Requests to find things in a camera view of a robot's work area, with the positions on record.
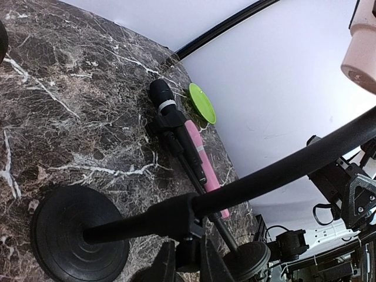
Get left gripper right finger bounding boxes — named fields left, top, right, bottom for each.
left=201, top=237, right=235, bottom=282

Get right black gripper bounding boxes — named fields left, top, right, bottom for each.
left=308, top=138, right=375, bottom=229

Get large pink microphone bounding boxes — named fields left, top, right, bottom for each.
left=184, top=119, right=230, bottom=219

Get black microphone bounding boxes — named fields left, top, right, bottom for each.
left=146, top=79, right=207, bottom=185

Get black stand with black microphone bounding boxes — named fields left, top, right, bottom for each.
left=145, top=113, right=271, bottom=282

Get green disc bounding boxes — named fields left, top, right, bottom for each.
left=189, top=83, right=217, bottom=125

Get beige microphone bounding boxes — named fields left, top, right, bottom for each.
left=341, top=0, right=375, bottom=94

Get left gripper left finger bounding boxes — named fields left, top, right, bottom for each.
left=135, top=241, right=182, bottom=282

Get black round-base desk stand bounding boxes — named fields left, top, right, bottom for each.
left=0, top=21, right=9, bottom=63

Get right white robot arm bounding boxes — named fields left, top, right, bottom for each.
left=268, top=139, right=375, bottom=266

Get black stand holding beige microphone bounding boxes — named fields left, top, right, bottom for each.
left=30, top=109, right=375, bottom=281

